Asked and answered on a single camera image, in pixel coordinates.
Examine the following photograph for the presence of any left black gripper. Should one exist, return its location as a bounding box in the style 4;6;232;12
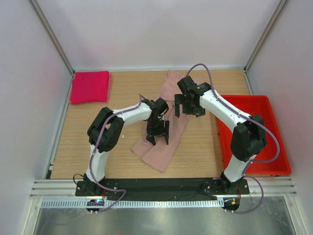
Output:
146;117;168;145

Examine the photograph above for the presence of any dusty pink t shirt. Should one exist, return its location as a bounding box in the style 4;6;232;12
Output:
132;70;188;173

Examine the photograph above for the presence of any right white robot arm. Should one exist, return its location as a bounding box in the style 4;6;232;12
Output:
174;76;267;194

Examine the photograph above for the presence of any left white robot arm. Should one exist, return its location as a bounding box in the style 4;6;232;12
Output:
75;96;170;196

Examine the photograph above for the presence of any folded magenta t shirt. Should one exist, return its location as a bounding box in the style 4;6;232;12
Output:
69;71;113;104

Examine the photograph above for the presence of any red plastic bin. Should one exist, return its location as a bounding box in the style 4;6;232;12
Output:
214;94;292;176

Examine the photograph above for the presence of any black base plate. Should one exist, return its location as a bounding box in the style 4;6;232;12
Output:
74;177;250;203

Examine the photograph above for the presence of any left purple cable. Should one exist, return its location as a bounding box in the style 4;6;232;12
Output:
88;94;127;213

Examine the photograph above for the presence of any purple cable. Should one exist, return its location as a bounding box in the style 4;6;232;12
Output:
88;94;127;213
184;63;281;215

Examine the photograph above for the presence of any white slotted cable duct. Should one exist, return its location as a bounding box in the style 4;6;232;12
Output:
41;198;224;209

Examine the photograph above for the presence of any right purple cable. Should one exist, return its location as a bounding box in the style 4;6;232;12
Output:
184;63;281;215

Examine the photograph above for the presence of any aluminium rail profile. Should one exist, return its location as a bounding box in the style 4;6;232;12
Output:
28;178;79;199

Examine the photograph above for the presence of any right aluminium frame post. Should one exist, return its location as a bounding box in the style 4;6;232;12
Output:
243;0;289;73

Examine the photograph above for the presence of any aluminium frame post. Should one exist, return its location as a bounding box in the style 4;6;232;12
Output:
243;0;289;73
28;0;75;75

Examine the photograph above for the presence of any left aluminium frame post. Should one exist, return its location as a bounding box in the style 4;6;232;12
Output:
28;0;75;75

